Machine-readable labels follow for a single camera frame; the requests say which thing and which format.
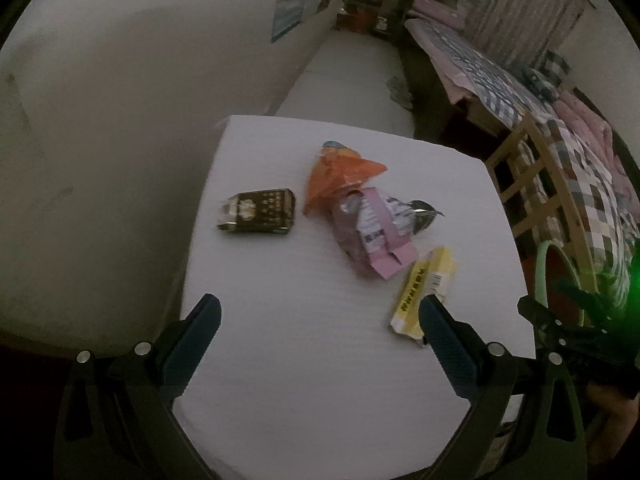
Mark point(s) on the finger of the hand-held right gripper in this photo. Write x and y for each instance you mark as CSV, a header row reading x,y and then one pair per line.
x,y
535,312

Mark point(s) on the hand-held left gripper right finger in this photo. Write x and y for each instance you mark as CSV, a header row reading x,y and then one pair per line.
x,y
447,350

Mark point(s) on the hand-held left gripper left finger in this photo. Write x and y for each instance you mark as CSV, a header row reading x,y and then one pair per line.
x,y
192,340

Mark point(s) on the green plastic basin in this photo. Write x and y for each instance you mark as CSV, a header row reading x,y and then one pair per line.
x,y
541,280

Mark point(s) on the yellow carton box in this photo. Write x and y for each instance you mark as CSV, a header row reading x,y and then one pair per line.
x,y
417,285

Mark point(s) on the person's right forearm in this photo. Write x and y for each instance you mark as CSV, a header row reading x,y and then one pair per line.
x,y
617,425

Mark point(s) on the small dark foil wrapper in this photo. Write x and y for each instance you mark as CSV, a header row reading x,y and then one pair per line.
x,y
422,215

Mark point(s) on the pink carton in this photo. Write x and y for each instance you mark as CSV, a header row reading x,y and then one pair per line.
x,y
372,235

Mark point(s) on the dark brown packet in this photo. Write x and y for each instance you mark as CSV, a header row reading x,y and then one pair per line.
x,y
260,210

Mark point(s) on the wooden bed with checkered quilt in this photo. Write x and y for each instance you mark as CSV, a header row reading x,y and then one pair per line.
x,y
575,170

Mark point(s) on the pink quilt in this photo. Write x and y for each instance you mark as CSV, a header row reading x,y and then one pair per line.
x,y
595,125

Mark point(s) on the orange snack wrapper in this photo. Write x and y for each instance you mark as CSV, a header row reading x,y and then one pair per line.
x,y
340,175

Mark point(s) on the dark checkered pillow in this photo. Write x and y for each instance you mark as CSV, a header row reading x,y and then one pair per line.
x,y
547,72

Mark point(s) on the grey floor rag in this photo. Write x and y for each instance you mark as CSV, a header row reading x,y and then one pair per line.
x,y
400,92

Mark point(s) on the striped curtain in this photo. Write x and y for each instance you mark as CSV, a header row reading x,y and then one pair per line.
x,y
525,10

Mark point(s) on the dark cabinet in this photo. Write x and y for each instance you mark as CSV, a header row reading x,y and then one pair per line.
x,y
377,2

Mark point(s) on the wooden bed frame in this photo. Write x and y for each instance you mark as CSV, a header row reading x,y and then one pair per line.
x,y
540,185

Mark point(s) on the blue wall poster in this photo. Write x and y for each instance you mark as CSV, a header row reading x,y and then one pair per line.
x,y
289,7

